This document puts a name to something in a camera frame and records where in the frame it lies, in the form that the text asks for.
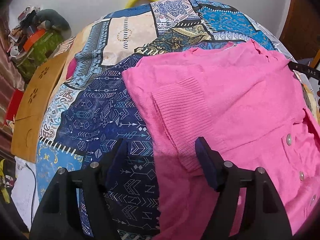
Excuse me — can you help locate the blue patchwork patterned bedspread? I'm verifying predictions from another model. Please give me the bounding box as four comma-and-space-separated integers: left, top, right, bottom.
35, 0, 311, 240

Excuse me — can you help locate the orange box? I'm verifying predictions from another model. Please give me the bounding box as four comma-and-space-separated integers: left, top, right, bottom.
23, 29, 47, 51

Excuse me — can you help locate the pink knit cardigan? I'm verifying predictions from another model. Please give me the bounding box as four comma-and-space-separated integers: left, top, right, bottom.
122, 40, 319, 239

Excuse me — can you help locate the dark wooden wardrobe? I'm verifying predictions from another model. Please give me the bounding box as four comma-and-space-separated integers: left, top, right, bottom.
280, 0, 319, 60

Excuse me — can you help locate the dark green plush toy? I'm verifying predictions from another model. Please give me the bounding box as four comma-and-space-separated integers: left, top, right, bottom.
33, 9, 70, 31

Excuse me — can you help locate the white paper sheet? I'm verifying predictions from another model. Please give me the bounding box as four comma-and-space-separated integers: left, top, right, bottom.
11, 157, 39, 230

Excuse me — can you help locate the red box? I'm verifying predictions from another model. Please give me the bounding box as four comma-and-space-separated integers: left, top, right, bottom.
4, 89, 24, 122

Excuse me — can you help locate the black cable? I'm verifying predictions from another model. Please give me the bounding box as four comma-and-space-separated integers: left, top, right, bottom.
24, 163, 38, 228

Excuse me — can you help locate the green patterned storage bag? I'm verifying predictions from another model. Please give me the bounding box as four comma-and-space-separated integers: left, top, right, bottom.
14, 30, 63, 83

